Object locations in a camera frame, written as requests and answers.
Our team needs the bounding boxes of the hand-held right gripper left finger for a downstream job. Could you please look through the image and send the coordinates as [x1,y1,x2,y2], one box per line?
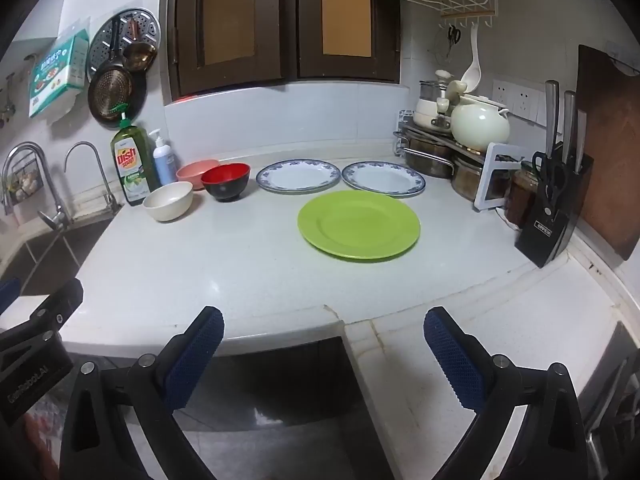
[59,305,226,480]

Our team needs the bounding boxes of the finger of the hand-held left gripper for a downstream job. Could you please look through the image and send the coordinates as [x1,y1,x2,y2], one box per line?
[0,278,84,356]
[0,277,22,315]

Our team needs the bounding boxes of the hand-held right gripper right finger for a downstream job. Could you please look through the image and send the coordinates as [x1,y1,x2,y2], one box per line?
[423,306,591,480]

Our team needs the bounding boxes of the white bowl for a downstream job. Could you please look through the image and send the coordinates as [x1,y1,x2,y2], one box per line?
[142,181,194,222]

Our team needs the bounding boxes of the green plate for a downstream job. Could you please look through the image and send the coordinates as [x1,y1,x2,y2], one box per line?
[297,190,421,261]

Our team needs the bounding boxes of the red and black bowl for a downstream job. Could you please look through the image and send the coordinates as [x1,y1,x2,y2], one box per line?
[201,162,251,203]

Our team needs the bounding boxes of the pink bowl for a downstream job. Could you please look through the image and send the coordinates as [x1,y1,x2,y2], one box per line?
[176,159,221,185]

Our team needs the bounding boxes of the blue floral rim plate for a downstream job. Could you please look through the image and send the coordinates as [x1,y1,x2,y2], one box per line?
[341,161,427,198]
[256,159,342,195]

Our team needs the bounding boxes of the plastic bag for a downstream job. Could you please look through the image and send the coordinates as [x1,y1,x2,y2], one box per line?
[22,392,73,480]

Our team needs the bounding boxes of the steel kitchen sink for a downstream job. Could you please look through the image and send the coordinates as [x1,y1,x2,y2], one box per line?
[0,210,118,301]

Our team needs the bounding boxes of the tall steel kitchen faucet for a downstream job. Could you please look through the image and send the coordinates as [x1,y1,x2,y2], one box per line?
[1,142,73,231]

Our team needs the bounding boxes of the slim gooseneck steel faucet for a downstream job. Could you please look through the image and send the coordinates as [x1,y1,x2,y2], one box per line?
[65,141,123,213]

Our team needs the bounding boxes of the black knife block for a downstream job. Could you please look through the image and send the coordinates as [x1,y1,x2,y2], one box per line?
[515,152,595,268]

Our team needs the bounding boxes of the green dish soap bottle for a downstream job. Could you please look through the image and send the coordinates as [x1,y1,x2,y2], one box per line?
[110,102,162,207]

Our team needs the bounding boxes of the brown glass jar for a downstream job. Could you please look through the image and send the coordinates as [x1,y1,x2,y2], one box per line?
[504,161,540,228]

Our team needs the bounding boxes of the white plastic stand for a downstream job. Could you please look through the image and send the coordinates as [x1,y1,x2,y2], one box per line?
[473,142,523,210]

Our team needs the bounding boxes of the small steel pot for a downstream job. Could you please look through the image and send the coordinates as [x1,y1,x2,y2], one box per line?
[451,155,488,200]

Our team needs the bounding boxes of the white pump bottle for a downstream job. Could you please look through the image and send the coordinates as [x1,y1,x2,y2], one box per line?
[148,128,177,186]

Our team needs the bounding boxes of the wide steel pot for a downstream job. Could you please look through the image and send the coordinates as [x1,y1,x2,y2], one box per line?
[404,132,456,179]

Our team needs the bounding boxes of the black kitchen scissors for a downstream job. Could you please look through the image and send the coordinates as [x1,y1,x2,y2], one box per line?
[531,151,568,213]

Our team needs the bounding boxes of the paper towel pack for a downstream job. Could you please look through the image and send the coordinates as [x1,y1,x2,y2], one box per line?
[28,30,90,120]

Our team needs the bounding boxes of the black round pan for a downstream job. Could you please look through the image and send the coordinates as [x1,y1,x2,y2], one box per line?
[90,65,149,128]

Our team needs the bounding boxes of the cream ceramic pot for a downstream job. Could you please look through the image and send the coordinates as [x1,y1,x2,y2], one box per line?
[450,94,512,152]

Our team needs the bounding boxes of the metal pot rack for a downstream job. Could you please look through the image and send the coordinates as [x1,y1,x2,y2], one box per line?
[393,109,493,171]

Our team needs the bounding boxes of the dark wooden cutting board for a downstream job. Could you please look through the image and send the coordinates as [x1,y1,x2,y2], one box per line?
[575,44,640,261]

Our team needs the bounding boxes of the brass ladle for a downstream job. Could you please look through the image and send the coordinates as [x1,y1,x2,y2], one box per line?
[122,19,157,72]

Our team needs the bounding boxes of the round perforated steamer tray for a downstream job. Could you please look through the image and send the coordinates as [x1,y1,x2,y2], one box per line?
[86,7,162,83]

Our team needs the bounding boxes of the white plastic spoon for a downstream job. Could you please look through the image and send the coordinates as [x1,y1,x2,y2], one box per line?
[460,24,482,92]

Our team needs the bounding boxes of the clear suction hook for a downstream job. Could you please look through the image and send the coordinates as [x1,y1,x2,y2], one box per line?
[602,42,640,73]

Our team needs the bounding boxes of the black wire faucet basket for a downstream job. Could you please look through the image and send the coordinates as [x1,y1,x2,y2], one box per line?
[1,157,41,206]

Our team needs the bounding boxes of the steel handled knife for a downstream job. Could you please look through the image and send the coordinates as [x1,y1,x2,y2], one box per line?
[559,90,577,163]
[544,80,561,153]
[574,110,588,173]

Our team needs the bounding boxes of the white wall socket panel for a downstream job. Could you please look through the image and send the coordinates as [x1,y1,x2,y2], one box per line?
[492,79,548,126]

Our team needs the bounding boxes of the brown wooden window frame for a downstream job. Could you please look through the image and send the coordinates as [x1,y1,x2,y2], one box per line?
[161,0,403,106]

